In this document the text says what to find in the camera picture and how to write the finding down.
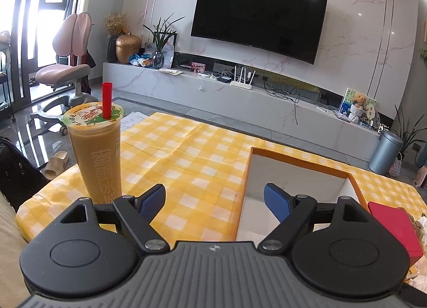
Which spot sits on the white wifi router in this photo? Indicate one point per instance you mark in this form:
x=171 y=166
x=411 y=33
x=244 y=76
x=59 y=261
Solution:
x=244 y=79

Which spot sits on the pink ergonomic chair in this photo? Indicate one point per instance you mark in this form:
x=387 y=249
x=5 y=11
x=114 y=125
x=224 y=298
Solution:
x=71 y=46

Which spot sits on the red drinking straw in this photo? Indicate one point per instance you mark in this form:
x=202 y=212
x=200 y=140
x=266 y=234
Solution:
x=107 y=100

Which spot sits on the milk tea plastic cup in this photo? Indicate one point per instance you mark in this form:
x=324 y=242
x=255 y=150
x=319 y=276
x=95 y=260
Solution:
x=96 y=145

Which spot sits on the gold round vase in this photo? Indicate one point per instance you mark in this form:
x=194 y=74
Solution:
x=126 y=46

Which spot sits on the red cube box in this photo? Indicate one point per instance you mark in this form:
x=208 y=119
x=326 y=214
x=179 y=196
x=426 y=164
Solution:
x=398 y=223

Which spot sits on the dried flower black vase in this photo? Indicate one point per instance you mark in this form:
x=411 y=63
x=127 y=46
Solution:
x=116 y=25

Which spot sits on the woven small basket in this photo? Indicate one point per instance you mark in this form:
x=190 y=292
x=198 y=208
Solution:
x=395 y=169

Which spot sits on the orange cardboard storage box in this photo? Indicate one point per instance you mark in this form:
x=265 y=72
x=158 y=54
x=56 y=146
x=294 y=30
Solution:
x=295 y=176

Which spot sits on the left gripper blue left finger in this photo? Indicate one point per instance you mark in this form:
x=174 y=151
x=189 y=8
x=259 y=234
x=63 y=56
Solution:
x=135 y=214

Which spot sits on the teddy bear figurine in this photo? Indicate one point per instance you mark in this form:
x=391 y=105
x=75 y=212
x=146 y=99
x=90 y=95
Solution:
x=357 y=108

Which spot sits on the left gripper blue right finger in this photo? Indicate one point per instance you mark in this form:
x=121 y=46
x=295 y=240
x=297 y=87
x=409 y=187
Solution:
x=294 y=214

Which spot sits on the white paper sheets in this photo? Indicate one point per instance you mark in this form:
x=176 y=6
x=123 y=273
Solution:
x=131 y=120

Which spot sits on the yellow checkered tablecloth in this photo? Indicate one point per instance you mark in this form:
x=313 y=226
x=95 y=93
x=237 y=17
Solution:
x=203 y=169

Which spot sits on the grey metal trash can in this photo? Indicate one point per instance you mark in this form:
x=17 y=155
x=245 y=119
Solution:
x=389 y=145

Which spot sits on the beige slipper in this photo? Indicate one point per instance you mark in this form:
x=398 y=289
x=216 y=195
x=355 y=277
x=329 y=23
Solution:
x=56 y=165

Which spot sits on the potted floor plant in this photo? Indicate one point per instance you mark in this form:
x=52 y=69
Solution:
x=408 y=133

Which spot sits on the wall mounted black television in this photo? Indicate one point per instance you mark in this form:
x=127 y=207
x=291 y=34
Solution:
x=287 y=27

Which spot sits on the white marble tv console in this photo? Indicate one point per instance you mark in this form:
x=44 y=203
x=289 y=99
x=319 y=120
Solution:
x=299 y=123

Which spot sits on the white mesh cloth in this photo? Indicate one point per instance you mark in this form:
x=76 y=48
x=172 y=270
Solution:
x=419 y=227

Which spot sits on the pink small heater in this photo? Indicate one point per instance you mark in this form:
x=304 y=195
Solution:
x=420 y=179

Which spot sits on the green plant in glass vase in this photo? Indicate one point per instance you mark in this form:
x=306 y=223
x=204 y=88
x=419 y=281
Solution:
x=162 y=32

